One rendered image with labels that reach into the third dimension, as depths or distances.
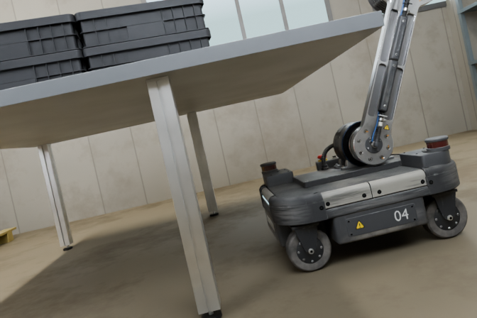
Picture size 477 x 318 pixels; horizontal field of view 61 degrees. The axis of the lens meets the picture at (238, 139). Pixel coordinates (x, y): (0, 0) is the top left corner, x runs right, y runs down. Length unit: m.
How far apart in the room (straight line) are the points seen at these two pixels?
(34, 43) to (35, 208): 3.01
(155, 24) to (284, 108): 2.71
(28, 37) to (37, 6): 3.00
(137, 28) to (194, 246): 0.68
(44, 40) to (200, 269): 0.80
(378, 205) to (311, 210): 0.21
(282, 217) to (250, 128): 2.63
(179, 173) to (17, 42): 0.62
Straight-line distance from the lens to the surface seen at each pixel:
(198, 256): 1.12
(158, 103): 1.07
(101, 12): 1.34
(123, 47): 1.31
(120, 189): 3.98
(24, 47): 1.36
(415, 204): 1.35
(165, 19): 1.34
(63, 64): 1.33
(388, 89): 1.45
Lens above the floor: 0.47
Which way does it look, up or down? 1 degrees down
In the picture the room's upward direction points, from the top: 13 degrees counter-clockwise
